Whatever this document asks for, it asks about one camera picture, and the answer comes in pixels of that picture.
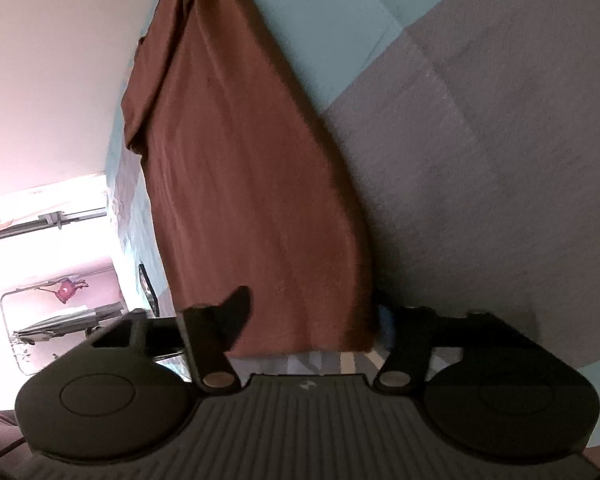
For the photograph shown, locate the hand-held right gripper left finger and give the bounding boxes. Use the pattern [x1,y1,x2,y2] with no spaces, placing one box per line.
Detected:
[86,285,254,392]

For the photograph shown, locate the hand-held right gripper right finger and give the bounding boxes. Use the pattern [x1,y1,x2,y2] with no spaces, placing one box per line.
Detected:
[372,305,533,394]

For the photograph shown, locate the brown long-sleeve sweater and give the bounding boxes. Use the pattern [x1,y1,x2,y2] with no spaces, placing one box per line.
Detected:
[120,0,382,359]

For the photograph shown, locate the black flat device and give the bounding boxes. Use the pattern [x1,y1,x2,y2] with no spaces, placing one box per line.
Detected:
[138,262,160,319]

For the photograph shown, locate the grey drying rack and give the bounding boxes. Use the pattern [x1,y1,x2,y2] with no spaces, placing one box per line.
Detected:
[11,301,127,347]

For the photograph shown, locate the red hanging item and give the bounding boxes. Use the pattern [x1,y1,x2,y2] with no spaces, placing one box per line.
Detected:
[36,277,90,306]

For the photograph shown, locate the blue grey patterned bedsheet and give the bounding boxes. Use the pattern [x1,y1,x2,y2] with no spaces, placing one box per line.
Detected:
[101,0,600,377]

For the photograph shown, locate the bright window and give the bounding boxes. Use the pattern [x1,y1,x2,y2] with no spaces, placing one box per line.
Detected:
[0,174,127,378]

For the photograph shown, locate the grey curtain rail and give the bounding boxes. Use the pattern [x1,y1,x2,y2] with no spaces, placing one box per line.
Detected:
[0,206,107,245]

